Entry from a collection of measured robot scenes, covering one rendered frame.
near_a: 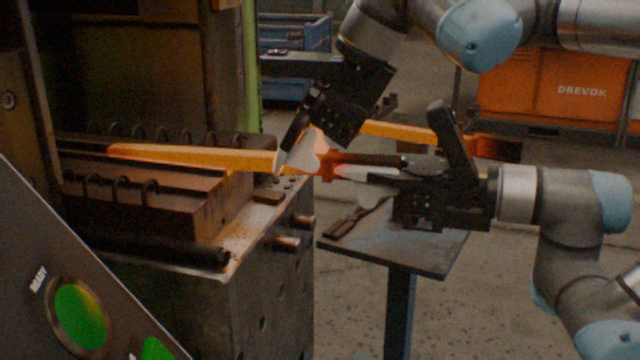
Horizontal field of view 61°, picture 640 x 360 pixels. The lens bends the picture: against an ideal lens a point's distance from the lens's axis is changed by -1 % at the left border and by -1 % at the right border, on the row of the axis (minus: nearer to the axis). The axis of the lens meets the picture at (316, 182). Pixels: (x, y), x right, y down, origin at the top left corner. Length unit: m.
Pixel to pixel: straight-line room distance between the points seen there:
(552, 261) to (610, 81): 3.48
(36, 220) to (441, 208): 0.49
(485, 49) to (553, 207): 0.23
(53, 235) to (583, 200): 0.57
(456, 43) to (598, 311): 0.32
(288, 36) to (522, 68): 1.74
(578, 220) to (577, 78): 3.47
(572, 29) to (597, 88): 3.55
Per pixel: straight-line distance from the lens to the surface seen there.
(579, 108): 4.22
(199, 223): 0.74
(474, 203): 0.73
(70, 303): 0.37
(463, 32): 0.57
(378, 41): 0.66
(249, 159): 0.78
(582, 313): 0.68
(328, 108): 0.70
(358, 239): 1.27
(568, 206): 0.71
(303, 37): 4.38
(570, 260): 0.75
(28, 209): 0.39
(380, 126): 1.16
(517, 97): 4.19
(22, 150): 0.69
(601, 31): 0.63
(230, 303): 0.73
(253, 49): 1.25
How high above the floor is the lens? 1.30
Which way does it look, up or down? 24 degrees down
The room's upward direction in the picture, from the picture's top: straight up
